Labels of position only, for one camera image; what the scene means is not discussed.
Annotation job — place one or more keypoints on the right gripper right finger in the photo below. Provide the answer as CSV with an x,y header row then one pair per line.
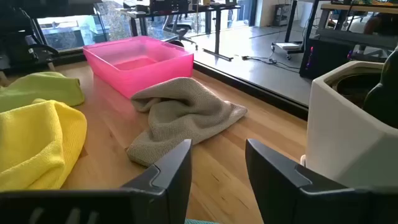
x,y
311,202

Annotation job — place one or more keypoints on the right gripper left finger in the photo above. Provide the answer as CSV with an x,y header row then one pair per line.
x,y
93,205

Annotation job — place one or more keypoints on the yellow microfiber towel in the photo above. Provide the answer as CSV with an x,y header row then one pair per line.
x,y
34,146

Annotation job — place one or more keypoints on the teal microfiber towel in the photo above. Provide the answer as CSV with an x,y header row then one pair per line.
x,y
199,221

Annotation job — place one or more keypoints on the lime fluffy microfiber towel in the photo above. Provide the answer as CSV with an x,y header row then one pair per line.
x,y
40,88

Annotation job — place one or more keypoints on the grey microfiber towel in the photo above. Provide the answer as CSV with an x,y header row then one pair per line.
x,y
186,115

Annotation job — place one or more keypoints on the white faceted planter pot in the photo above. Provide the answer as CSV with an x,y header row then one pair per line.
x,y
342,140

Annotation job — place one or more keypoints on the black computer tower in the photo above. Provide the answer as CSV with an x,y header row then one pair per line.
x,y
323,59

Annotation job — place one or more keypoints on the pink plastic bin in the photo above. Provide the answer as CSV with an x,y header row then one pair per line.
x,y
140,62

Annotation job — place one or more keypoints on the white stand foot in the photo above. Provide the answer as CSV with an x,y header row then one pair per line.
x,y
287,46

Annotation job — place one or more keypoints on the wooden top desk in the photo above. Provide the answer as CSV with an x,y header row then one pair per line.
x,y
357,34

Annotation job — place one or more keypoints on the black armchair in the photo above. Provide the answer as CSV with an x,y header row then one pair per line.
x,y
18,37

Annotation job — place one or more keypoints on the office swivel chair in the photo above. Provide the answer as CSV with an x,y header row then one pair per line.
x,y
180,29

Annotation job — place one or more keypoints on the black standing desk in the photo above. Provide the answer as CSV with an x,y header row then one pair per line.
x,y
174,12

